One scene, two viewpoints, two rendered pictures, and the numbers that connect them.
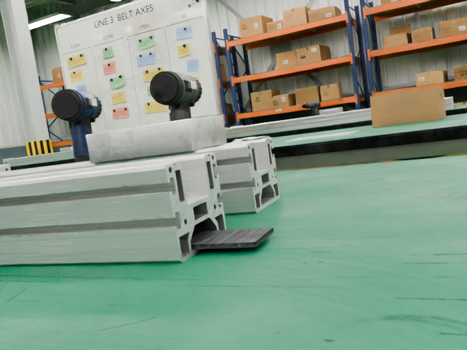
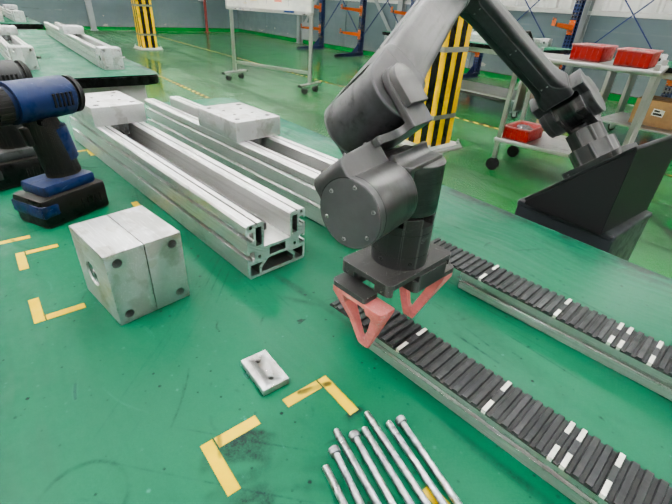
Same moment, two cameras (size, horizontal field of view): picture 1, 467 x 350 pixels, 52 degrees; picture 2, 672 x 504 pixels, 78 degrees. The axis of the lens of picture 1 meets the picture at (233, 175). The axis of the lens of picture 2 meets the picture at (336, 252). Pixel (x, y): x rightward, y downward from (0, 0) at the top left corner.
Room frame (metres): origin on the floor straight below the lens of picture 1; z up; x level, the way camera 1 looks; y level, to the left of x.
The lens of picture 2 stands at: (1.38, 0.96, 1.12)
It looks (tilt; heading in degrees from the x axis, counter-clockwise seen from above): 31 degrees down; 201
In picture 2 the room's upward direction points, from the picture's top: 4 degrees clockwise
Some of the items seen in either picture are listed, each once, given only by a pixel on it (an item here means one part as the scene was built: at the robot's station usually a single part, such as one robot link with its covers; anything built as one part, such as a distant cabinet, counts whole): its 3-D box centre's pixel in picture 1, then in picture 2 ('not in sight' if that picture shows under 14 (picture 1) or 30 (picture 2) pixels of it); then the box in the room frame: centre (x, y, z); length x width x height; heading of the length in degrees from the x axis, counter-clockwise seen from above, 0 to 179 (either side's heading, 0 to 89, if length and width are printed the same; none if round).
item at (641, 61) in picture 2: not in sight; (567, 111); (-2.34, 1.31, 0.50); 1.03 x 0.55 x 1.01; 74
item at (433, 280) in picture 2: not in sight; (406, 287); (0.99, 0.90, 0.85); 0.07 x 0.07 x 0.09; 67
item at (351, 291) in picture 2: not in sight; (376, 306); (1.04, 0.88, 0.85); 0.07 x 0.07 x 0.09; 67
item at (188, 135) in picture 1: (160, 148); (108, 113); (0.68, 0.10, 0.87); 0.16 x 0.11 x 0.07; 67
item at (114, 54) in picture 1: (144, 127); not in sight; (3.97, 0.67, 0.97); 1.50 x 0.50 x 1.95; 62
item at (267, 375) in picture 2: not in sight; (264, 371); (1.12, 0.78, 0.78); 0.05 x 0.03 x 0.01; 61
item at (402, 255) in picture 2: not in sight; (401, 239); (1.02, 0.89, 0.92); 0.10 x 0.07 x 0.07; 157
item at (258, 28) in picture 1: (297, 83); not in sight; (10.61, -1.67, 1.58); 2.83 x 0.98 x 3.15; 62
